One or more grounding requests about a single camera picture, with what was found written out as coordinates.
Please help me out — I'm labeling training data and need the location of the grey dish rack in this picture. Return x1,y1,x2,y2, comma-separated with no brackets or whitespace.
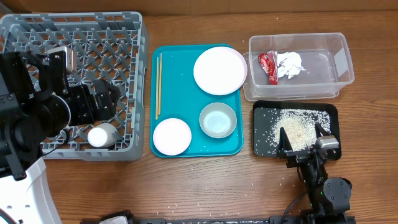
1,12,149,161

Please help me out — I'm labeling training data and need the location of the white cup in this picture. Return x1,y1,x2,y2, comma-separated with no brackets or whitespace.
88,123,117,148

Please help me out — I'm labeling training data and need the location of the black tray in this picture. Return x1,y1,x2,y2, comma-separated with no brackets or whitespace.
252,101,340,148

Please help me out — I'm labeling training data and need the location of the grey bowl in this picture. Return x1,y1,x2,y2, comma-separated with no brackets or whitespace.
199,102,238,139

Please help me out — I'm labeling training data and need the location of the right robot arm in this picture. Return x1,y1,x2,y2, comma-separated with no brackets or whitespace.
274,123,356,224

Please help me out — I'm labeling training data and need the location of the large white plate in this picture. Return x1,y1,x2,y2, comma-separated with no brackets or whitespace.
193,46,248,96

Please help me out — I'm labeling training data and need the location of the teal serving tray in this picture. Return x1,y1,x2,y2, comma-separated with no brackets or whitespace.
150,44,244,157

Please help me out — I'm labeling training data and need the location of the pile of rice grains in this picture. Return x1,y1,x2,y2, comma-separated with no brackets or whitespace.
253,108,330,157

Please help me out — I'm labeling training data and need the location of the white napkin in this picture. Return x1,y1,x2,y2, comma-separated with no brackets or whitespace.
276,52,305,79

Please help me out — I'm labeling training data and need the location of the small white pink bowl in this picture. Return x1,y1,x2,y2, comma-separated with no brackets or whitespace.
152,118,192,156

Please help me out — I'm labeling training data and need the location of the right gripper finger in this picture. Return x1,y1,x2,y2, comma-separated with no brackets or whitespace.
277,127,293,153
315,123,330,137

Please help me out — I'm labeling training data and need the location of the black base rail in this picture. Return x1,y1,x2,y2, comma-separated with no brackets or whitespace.
80,210,356,224

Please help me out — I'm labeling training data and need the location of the red snack wrapper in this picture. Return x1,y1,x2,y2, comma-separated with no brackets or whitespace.
258,50,278,85

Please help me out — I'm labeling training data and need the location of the left wooden chopstick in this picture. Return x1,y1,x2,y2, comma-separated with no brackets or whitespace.
155,58,159,120

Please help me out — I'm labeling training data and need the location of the clear plastic bin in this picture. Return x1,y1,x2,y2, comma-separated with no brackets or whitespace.
243,32,354,101

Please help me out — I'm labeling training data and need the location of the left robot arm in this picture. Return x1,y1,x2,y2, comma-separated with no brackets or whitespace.
1,47,121,223

